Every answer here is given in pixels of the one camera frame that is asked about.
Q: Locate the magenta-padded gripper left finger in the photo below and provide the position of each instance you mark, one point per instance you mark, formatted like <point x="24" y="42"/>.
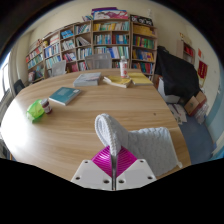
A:
<point x="96" y="173"/>

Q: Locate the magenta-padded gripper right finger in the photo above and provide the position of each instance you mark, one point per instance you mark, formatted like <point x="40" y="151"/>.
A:
<point x="133" y="171"/>

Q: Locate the white waffle-textured towel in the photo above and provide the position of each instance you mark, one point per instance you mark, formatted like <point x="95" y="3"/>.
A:
<point x="150" y="146"/>

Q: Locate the papers on floor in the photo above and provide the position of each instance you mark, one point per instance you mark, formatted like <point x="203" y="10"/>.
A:
<point x="177" y="113"/>

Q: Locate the white box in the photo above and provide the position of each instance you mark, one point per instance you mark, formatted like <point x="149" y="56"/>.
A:
<point x="168" y="96"/>

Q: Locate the teal book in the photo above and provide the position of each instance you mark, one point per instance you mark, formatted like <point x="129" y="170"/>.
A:
<point x="65" y="95"/>

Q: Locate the green plastic container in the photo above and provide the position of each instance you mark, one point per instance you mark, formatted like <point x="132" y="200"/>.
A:
<point x="35" y="111"/>

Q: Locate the cardboard box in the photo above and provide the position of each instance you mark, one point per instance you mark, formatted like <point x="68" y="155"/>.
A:
<point x="201" y="97"/>
<point x="191" y="106"/>

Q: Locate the yellow book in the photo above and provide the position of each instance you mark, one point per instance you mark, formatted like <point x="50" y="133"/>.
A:
<point x="117" y="81"/>

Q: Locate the yellow folder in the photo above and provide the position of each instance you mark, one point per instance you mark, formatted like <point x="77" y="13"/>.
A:
<point x="141" y="79"/>

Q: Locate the grey book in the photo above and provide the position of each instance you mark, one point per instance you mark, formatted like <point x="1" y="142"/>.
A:
<point x="87" y="80"/>

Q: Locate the white bottle with red label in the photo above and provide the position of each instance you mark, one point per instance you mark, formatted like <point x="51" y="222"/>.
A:
<point x="124" y="68"/>

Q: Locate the black cloth cover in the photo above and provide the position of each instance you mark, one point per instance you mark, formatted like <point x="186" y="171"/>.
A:
<point x="176" y="73"/>

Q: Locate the small grey mesh chair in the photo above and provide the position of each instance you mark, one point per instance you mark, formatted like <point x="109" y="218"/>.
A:
<point x="58" y="68"/>

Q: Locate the wide grey mesh chair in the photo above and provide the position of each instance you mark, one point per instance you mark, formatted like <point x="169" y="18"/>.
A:
<point x="98" y="61"/>

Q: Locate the dark office chair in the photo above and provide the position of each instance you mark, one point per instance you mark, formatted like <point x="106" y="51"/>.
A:
<point x="19" y="86"/>

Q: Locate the wooden bookshelf unit with books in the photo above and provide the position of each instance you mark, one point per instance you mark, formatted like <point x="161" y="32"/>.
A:
<point x="103" y="38"/>

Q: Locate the red wall poster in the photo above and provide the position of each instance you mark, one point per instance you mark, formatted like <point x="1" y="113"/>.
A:
<point x="202" y="70"/>

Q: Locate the small wall shelf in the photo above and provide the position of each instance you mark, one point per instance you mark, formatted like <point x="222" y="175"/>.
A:
<point x="188" y="51"/>

